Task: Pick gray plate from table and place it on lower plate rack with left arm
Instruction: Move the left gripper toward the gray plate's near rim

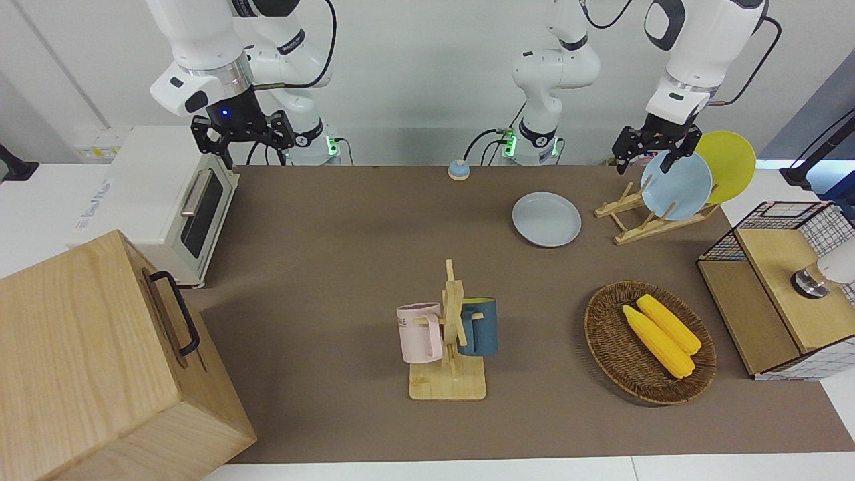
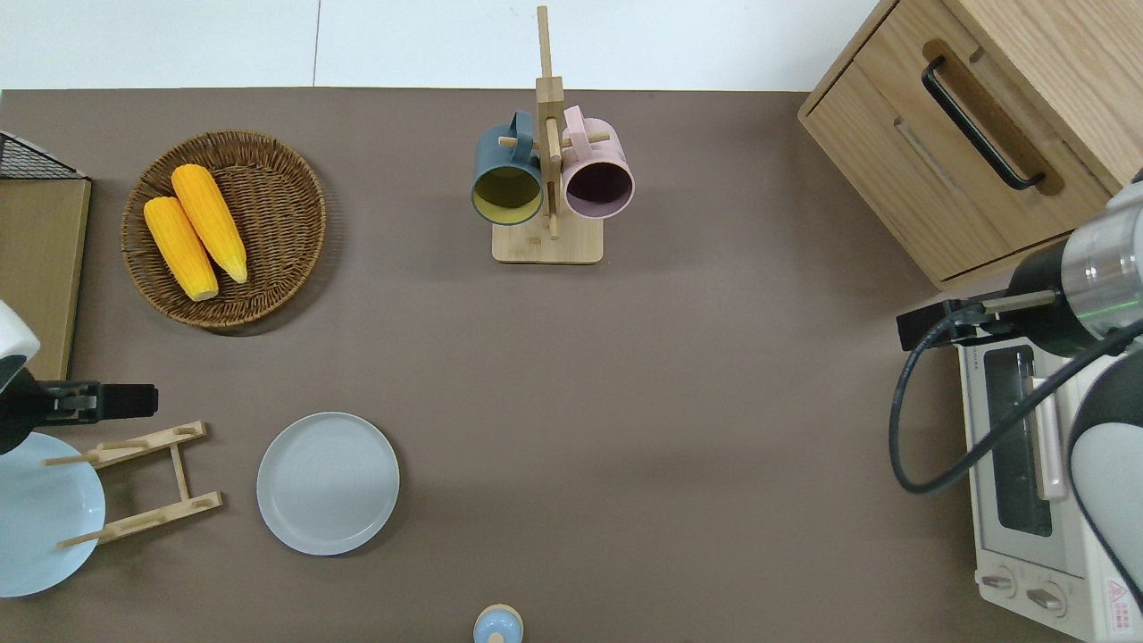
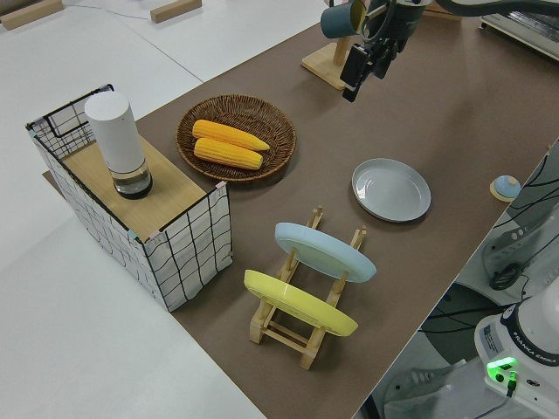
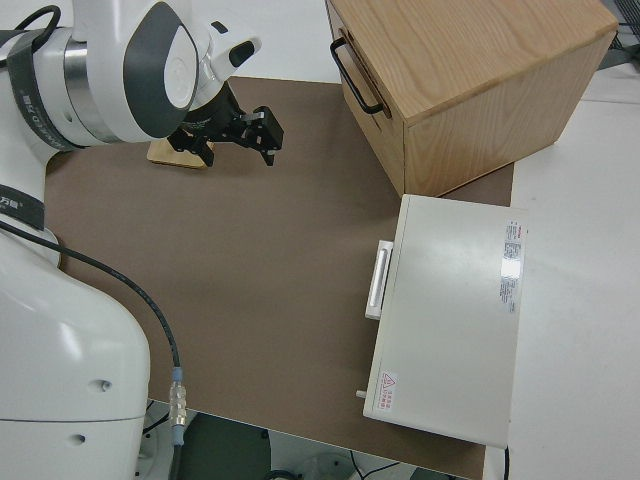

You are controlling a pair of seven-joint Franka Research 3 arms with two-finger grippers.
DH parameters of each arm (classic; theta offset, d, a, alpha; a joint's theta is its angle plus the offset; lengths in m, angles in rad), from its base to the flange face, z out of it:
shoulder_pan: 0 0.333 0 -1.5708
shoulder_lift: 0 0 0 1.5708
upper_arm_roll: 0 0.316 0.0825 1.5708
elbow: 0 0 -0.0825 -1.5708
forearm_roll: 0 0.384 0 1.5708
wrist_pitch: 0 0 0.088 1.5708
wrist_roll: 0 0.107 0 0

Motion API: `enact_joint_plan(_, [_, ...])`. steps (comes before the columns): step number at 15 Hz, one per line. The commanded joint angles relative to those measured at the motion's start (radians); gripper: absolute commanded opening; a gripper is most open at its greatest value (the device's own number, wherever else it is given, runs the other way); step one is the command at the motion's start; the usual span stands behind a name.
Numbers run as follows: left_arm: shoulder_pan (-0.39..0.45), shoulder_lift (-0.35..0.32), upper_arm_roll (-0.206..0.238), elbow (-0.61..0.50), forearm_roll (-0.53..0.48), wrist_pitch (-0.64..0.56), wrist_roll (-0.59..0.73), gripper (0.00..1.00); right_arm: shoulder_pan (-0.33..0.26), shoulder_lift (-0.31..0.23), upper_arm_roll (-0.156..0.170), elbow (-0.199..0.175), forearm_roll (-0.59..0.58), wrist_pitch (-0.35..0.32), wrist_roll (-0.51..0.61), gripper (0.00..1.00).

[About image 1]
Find black right base cables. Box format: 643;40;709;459
247;137;355;166

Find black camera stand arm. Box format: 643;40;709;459
778;110;855;191

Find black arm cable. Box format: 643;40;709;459
708;15;782;108
252;0;338;90

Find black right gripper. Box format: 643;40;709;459
192;87;296;170

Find black cabinet handle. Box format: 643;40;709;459
148;271;201;357

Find wooden drawer cabinet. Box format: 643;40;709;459
0;229;258;481

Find black stand clamp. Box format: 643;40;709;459
0;144;39;182

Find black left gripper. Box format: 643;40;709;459
613;114;703;176

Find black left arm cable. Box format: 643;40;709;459
708;15;782;108

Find gray plate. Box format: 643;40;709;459
512;192;582;248

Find wooden plate rack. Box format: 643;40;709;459
594;182;721;246

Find pink mug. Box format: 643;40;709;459
396;302;444;365

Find light blue plate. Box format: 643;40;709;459
640;150;713;222

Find brown wicker basket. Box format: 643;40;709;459
584;281;717;406

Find white cylinder bottle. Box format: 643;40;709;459
792;237;855;299

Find dark blue mug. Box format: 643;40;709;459
458;297;498;357

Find white wall socket strip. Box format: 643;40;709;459
75;127;132;161

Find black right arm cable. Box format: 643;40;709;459
252;0;338;90

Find wire grid shelf basket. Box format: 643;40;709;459
696;200;855;381

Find yellow corn cob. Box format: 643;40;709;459
623;305;695;379
636;294;702;355

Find wooden mug tree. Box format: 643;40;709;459
409;259;487;402

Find white toaster oven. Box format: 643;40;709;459
67;126;240;289

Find yellow plate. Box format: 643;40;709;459
695;131;757;205

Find brown table mat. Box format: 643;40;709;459
180;165;855;465

